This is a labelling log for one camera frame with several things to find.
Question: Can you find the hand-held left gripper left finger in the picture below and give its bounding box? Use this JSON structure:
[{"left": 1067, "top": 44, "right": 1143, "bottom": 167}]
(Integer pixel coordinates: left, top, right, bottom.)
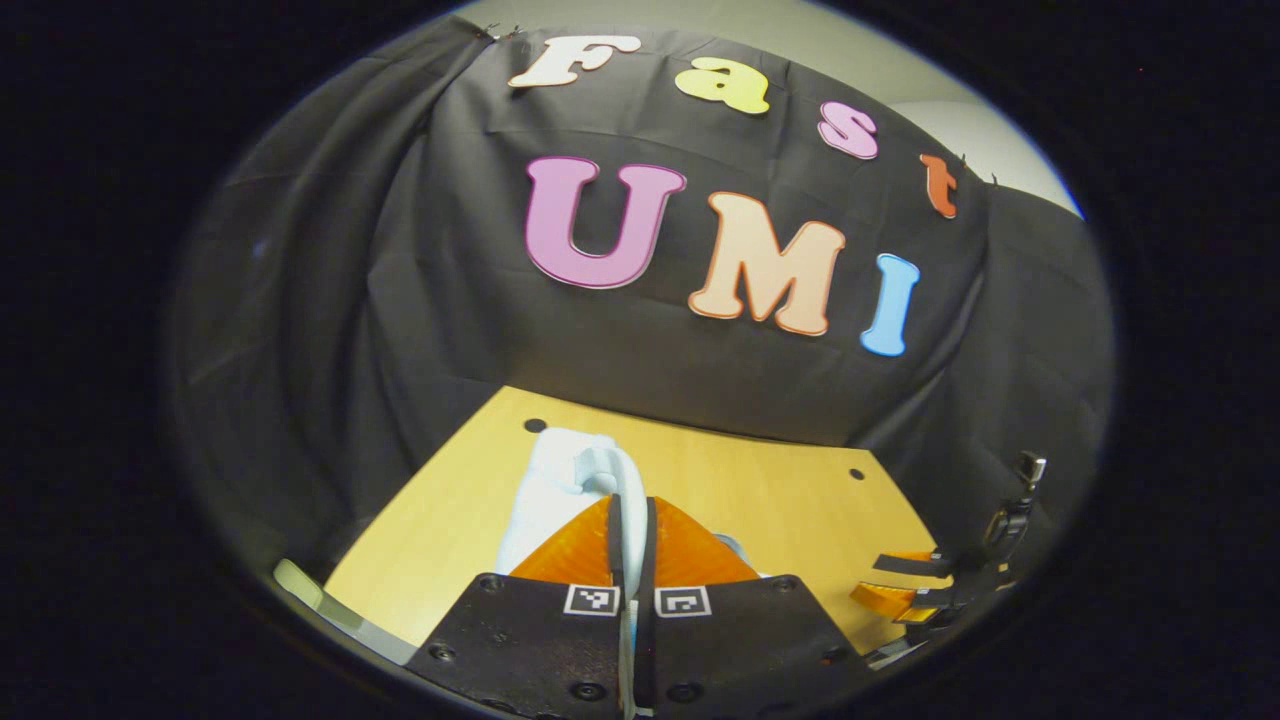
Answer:
[{"left": 403, "top": 492, "right": 628, "bottom": 720}]

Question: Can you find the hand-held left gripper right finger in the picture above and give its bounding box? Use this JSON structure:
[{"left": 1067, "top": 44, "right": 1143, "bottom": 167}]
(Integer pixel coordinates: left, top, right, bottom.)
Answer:
[{"left": 634, "top": 495, "right": 873, "bottom": 720}]

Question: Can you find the light blue suitcase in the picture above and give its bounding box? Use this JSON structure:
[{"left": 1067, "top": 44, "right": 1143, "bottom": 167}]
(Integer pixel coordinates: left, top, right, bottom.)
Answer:
[{"left": 494, "top": 427, "right": 773, "bottom": 720}]

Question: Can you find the pale green strip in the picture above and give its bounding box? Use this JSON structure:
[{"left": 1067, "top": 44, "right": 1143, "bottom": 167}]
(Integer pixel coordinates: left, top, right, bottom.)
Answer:
[{"left": 272, "top": 557, "right": 419, "bottom": 668}]

